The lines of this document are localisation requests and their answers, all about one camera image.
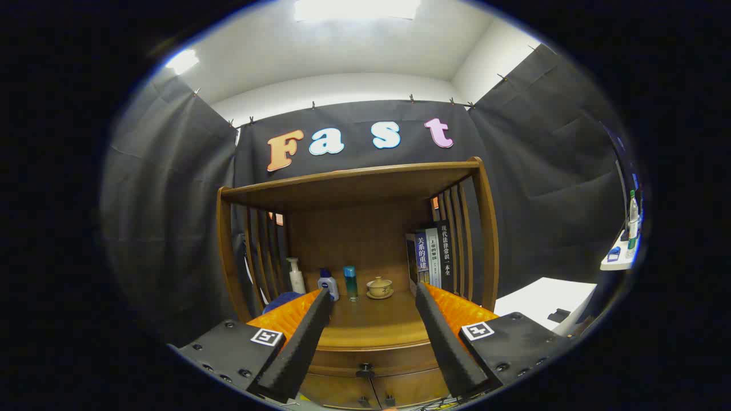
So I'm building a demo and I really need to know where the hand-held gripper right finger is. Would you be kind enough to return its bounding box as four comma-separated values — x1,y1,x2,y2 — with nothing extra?
415,281,572,400

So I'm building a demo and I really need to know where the wooden cabinet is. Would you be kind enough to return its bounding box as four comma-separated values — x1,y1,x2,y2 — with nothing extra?
216,157,500,409

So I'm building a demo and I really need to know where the black spine book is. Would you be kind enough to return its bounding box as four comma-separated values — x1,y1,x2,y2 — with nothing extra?
437,220,456,293

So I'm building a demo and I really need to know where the grey book blue spine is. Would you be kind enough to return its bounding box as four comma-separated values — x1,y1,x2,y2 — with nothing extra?
405,229,430,295

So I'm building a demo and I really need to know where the wooden drawer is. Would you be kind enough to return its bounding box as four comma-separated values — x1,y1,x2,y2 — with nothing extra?
311,341,440,378

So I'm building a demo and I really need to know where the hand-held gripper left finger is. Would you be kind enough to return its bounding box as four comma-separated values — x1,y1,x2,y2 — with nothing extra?
171,288,334,404

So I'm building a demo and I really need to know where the white spine book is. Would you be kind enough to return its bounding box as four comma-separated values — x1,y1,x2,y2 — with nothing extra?
425,227,444,289

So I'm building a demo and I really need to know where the blue towel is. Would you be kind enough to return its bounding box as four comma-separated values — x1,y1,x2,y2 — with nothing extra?
263,292,306,315

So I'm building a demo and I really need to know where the white wall shelf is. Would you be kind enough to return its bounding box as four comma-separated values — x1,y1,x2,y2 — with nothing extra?
600,243,638,271

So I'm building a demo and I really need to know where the white lotion bottle blue cap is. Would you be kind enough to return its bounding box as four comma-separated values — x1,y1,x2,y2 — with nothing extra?
318,268,340,301

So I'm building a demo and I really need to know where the ceiling light panel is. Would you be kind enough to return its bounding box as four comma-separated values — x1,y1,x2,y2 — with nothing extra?
166,49,200,75

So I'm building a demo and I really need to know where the white pump bottle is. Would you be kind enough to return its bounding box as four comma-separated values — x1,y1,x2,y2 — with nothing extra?
287,257,307,296

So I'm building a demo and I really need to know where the yellow lidded teacup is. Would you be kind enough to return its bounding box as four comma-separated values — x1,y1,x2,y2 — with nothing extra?
366,276,395,300

